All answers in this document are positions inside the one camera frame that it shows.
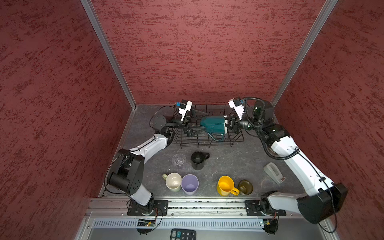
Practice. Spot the yellow mug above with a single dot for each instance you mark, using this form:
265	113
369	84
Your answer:
226	186

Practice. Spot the olive green glass cup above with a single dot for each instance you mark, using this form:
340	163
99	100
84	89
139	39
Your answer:
245	187

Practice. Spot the clear glass cup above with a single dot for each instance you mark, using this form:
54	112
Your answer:
179	160

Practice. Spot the black calculator remote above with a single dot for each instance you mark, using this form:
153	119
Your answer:
183	234

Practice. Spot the black mug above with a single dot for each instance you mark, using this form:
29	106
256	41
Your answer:
198	160

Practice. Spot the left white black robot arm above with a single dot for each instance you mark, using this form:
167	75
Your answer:
127	169

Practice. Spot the aluminium rail frame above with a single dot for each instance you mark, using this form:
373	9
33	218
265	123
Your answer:
212	219

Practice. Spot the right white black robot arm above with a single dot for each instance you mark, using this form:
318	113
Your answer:
322	197

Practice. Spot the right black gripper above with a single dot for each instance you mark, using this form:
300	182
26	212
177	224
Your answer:
235	124

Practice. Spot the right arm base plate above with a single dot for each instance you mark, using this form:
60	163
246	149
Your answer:
253	207

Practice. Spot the lilac plastic cup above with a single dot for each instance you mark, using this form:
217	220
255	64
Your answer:
190	184

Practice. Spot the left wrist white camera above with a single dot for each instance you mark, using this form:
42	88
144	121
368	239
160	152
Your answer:
184	107

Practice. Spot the cream light green mug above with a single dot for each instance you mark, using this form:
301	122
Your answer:
173	181

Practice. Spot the black wire dish rack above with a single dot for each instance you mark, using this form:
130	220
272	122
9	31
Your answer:
203	139

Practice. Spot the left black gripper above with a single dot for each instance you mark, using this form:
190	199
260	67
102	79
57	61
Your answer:
185	123

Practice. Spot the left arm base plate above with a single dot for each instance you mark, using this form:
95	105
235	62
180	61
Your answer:
160	207

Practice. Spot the dark green mug white inside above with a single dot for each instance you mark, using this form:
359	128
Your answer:
215	126

